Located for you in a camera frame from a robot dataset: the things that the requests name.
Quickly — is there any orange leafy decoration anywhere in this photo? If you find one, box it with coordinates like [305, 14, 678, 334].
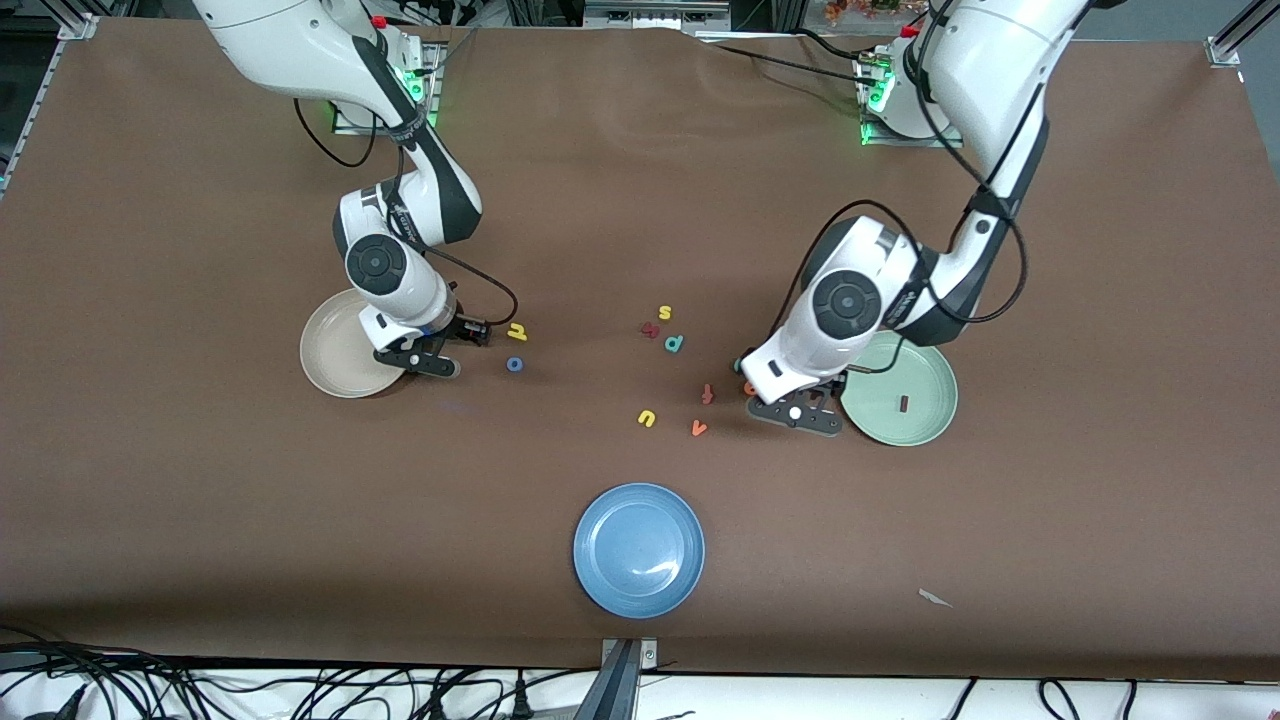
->
[825, 0, 926, 23]

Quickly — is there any beige brown round plate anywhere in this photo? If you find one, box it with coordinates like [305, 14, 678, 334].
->
[299, 288, 409, 400]

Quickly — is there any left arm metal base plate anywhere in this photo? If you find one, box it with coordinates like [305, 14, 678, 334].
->
[858, 55, 966, 149]

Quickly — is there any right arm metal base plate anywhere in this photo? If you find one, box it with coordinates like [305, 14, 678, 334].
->
[333, 40, 441, 137]

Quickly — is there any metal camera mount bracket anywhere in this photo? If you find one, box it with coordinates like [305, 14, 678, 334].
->
[598, 637, 661, 720]

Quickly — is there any blue round plate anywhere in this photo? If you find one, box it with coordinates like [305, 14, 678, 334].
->
[572, 482, 707, 620]

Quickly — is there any black cable on table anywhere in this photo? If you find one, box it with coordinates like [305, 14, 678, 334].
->
[690, 28, 886, 89]

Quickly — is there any pale green round plate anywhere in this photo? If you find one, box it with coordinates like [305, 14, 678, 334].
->
[840, 333, 960, 448]

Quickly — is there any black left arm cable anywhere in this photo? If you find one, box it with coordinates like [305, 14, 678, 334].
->
[775, 0, 1029, 376]

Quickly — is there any grey metal box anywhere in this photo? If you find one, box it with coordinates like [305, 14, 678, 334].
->
[583, 0, 731, 29]

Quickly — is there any black cable tangle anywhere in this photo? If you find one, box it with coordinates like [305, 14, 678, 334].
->
[0, 625, 596, 720]

